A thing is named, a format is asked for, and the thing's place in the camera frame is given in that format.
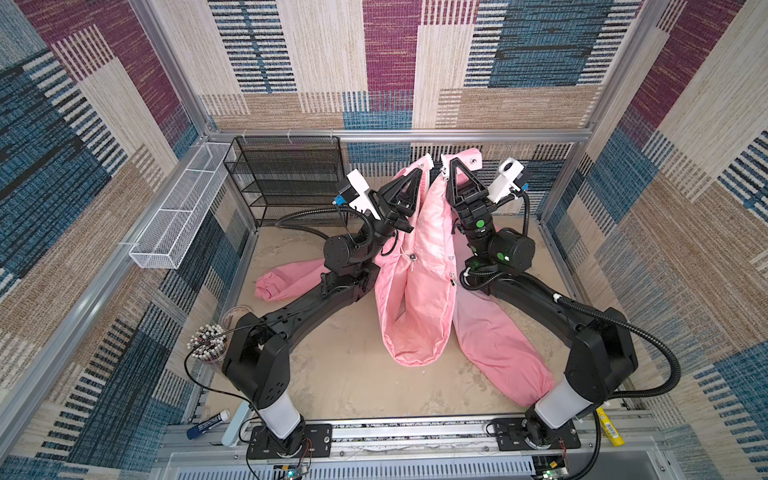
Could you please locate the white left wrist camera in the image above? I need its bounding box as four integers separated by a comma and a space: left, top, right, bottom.
333, 169, 381, 220

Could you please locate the black wire shelf rack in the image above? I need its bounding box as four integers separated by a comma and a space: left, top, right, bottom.
223, 136, 346, 226

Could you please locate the pink hooded zip jacket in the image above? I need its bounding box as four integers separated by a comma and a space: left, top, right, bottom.
254, 147, 557, 409

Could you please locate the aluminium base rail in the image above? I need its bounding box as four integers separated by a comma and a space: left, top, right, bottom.
155, 409, 661, 480

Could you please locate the cup of white-tipped markers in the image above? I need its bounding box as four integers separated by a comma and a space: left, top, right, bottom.
187, 324, 229, 364

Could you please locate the yellow tube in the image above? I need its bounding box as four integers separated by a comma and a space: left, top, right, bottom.
596, 407, 626, 447

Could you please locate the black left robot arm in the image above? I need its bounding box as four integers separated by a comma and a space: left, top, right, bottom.
222, 168, 422, 460

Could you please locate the blue marker pen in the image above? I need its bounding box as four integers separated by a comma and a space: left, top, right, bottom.
186, 409, 231, 440

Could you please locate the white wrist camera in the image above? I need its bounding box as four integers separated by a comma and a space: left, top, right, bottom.
333, 169, 381, 220
488, 157, 531, 205

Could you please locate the white wire mesh basket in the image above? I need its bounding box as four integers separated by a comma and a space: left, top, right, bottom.
129, 143, 230, 270

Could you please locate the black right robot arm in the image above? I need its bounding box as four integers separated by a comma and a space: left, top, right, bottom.
441, 156, 682, 449

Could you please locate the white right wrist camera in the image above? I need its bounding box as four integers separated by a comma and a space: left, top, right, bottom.
488, 157, 531, 205

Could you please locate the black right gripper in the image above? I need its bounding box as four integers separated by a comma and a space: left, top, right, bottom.
445, 158, 497, 258

